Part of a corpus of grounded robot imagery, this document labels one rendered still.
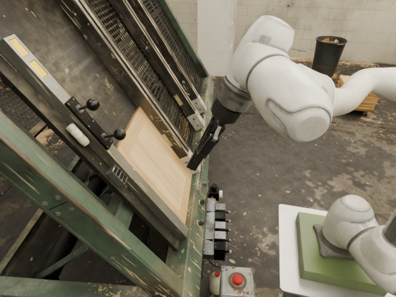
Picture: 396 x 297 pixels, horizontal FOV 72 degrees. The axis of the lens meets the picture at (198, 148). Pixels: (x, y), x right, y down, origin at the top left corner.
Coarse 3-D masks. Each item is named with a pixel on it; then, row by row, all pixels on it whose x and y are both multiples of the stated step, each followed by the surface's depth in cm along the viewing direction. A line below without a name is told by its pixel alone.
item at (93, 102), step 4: (88, 100) 78; (92, 100) 78; (96, 100) 79; (88, 104) 78; (92, 104) 78; (96, 104) 79; (76, 108) 86; (80, 108) 85; (84, 108) 84; (88, 108) 79; (92, 108) 79; (96, 108) 79; (80, 112) 87
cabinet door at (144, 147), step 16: (128, 128) 114; (144, 128) 126; (128, 144) 110; (144, 144) 121; (160, 144) 134; (128, 160) 106; (144, 160) 116; (160, 160) 128; (176, 160) 143; (144, 176) 111; (160, 176) 123; (176, 176) 137; (160, 192) 117; (176, 192) 130; (176, 208) 125
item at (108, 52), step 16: (64, 0) 105; (80, 0) 108; (80, 16) 108; (80, 32) 112; (96, 32) 112; (96, 48) 115; (112, 48) 116; (112, 64) 119; (128, 64) 124; (128, 80) 123; (128, 96) 127; (144, 96) 127; (144, 112) 132; (160, 112) 136; (160, 128) 137; (176, 144) 142
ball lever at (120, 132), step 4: (120, 128) 85; (116, 132) 84; (120, 132) 84; (124, 132) 85; (100, 136) 91; (104, 136) 91; (108, 136) 90; (112, 136) 88; (116, 136) 84; (120, 136) 84; (124, 136) 85; (104, 140) 92
